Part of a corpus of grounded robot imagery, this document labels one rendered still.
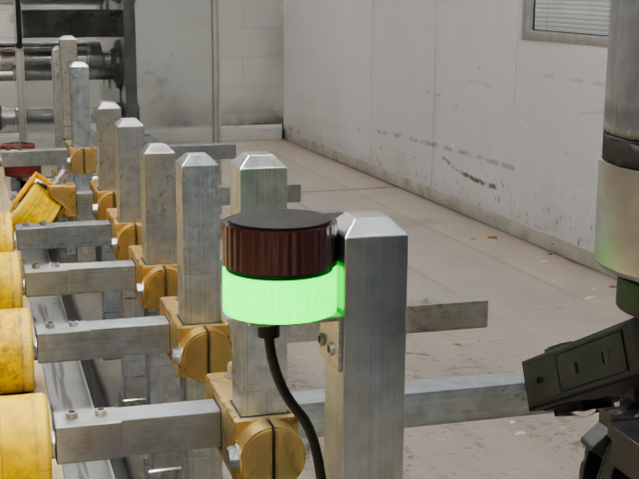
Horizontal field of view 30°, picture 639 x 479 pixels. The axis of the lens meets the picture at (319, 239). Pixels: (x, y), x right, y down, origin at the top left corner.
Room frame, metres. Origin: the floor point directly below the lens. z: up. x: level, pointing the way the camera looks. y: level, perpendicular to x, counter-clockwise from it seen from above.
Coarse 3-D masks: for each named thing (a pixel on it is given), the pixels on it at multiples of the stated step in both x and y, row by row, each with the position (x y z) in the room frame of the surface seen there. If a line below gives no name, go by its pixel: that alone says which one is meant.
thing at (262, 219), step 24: (240, 216) 0.61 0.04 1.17; (264, 216) 0.61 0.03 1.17; (288, 216) 0.61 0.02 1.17; (312, 216) 0.61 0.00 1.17; (336, 312) 0.60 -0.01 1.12; (264, 336) 0.60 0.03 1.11; (336, 336) 0.60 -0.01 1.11; (336, 360) 0.60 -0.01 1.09; (312, 432) 0.61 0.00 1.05; (312, 456) 0.61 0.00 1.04
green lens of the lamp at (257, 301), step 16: (224, 272) 0.60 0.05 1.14; (336, 272) 0.60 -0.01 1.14; (224, 288) 0.59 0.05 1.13; (240, 288) 0.58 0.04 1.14; (256, 288) 0.58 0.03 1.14; (272, 288) 0.58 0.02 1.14; (288, 288) 0.58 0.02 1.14; (304, 288) 0.58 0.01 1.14; (320, 288) 0.59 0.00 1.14; (336, 288) 0.60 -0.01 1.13; (224, 304) 0.60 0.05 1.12; (240, 304) 0.58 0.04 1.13; (256, 304) 0.58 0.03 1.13; (272, 304) 0.58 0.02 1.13; (288, 304) 0.58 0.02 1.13; (304, 304) 0.58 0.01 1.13; (320, 304) 0.59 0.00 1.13; (336, 304) 0.60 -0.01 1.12; (256, 320) 0.58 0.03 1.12; (272, 320) 0.58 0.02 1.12; (288, 320) 0.58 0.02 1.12; (304, 320) 0.58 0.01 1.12
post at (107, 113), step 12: (96, 108) 1.82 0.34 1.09; (108, 108) 1.80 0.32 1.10; (120, 108) 1.81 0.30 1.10; (96, 120) 1.82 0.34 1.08; (108, 120) 1.80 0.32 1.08; (96, 132) 1.83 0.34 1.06; (108, 132) 1.80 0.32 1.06; (108, 144) 1.80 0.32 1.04; (108, 156) 1.80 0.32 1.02; (108, 168) 1.80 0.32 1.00; (108, 180) 1.80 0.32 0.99; (108, 252) 1.80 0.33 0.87; (108, 300) 1.80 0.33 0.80; (108, 312) 1.80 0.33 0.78
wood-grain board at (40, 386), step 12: (0, 168) 2.45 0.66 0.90; (0, 180) 2.31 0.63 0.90; (0, 192) 2.17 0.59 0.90; (0, 204) 2.05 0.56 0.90; (24, 300) 1.42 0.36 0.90; (36, 360) 1.18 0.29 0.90; (36, 372) 1.14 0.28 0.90; (36, 384) 1.11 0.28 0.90; (48, 408) 1.04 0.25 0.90; (60, 468) 0.90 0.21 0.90
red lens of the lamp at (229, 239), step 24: (240, 240) 0.58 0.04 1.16; (264, 240) 0.58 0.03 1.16; (288, 240) 0.58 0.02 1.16; (312, 240) 0.58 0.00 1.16; (336, 240) 0.60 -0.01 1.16; (240, 264) 0.58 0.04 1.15; (264, 264) 0.58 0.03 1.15; (288, 264) 0.58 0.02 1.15; (312, 264) 0.58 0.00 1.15; (336, 264) 0.60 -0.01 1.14
